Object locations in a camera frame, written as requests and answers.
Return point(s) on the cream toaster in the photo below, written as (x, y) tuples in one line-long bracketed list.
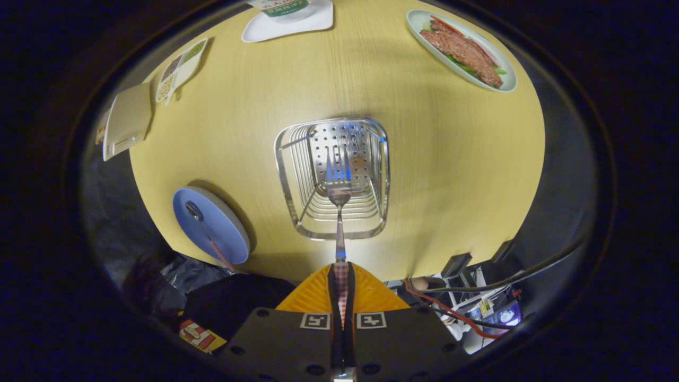
[(127, 116)]

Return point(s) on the red and yellow printed item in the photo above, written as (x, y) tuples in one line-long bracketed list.
[(199, 335)]

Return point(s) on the white square coaster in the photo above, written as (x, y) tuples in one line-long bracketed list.
[(318, 21)]

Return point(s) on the blue round plate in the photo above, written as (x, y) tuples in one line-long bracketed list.
[(228, 228)]

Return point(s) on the toasted bread slice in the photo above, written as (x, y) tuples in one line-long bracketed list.
[(101, 130)]

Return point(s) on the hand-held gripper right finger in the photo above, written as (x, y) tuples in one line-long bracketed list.
[(350, 297)]

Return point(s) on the clear plastic water bottle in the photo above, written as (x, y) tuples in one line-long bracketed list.
[(278, 6)]

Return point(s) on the pale green oval plate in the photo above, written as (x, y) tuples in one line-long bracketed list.
[(419, 21)]

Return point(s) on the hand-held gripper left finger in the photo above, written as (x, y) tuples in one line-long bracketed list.
[(331, 297)]

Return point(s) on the blue lit electronic device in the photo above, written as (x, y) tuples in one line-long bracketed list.
[(504, 315)]

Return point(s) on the sliced meat with vegetables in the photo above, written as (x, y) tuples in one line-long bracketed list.
[(461, 50)]

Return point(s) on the black table clamp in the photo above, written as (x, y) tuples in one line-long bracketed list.
[(456, 264), (503, 250)]

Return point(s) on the white divided snack dish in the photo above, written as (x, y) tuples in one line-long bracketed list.
[(188, 66)]

